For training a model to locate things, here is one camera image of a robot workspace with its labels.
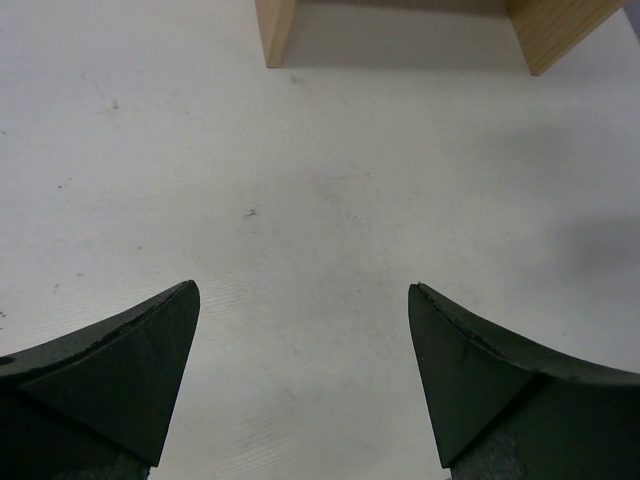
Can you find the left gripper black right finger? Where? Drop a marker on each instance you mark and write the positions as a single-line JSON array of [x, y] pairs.
[[505, 407]]

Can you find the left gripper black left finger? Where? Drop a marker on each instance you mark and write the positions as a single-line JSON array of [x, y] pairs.
[[97, 403]]

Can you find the wooden three-tier shelf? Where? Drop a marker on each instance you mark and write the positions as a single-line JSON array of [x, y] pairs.
[[546, 30]]

